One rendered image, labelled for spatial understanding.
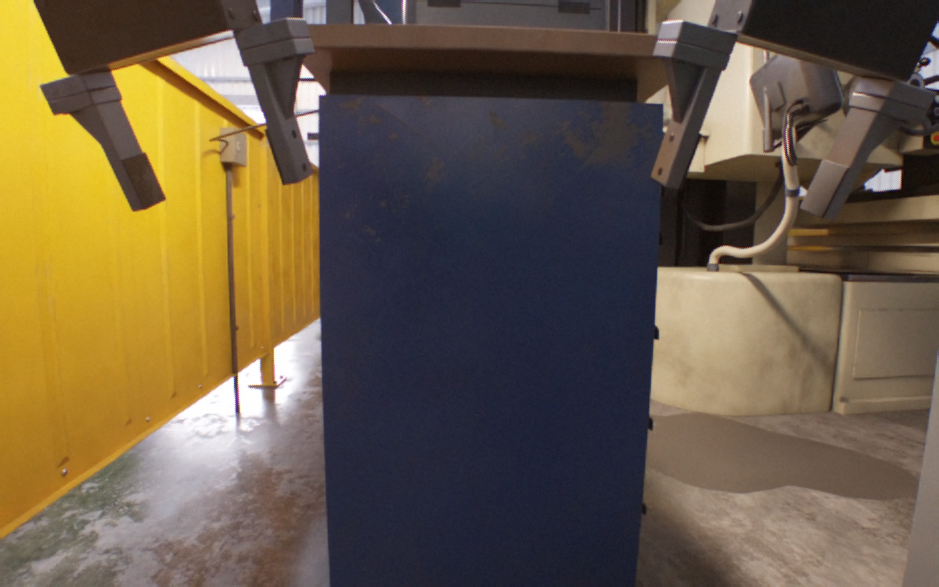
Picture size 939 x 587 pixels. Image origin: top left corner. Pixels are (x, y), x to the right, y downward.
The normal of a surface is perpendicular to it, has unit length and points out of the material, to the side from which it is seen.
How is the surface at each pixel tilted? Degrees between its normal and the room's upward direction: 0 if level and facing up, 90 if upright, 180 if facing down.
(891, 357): 90
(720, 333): 90
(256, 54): 113
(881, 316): 90
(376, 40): 90
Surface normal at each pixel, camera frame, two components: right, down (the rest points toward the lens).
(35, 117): 0.93, 0.05
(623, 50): 0.04, 0.10
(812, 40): 0.04, 0.48
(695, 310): -0.60, 0.07
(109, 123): 0.98, -0.10
